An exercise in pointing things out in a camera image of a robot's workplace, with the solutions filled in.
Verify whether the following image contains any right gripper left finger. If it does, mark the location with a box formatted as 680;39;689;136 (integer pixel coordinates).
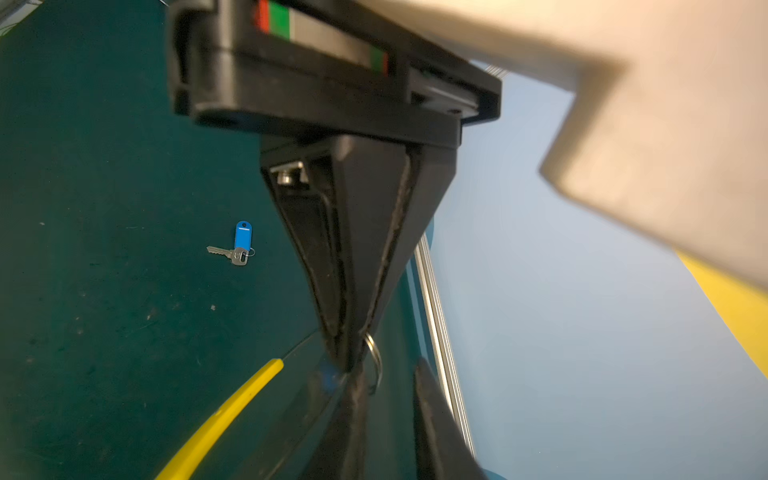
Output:
299;364;369;480

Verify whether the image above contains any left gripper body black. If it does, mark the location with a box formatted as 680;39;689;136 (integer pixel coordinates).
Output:
165;1;502;148

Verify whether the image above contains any silver key blue tag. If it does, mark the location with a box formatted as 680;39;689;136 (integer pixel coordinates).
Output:
206;221;253;266

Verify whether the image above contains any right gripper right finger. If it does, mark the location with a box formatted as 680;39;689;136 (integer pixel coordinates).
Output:
413;358;487;480

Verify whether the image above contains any grey keyring yellow handle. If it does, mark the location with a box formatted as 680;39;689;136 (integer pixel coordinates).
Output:
154;331;385;480

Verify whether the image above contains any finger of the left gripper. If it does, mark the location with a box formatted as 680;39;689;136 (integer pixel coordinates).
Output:
332;135;457;371
260;134;354;360

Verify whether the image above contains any aluminium frame rail right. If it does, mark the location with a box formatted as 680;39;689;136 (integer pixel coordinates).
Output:
414;233;476;456

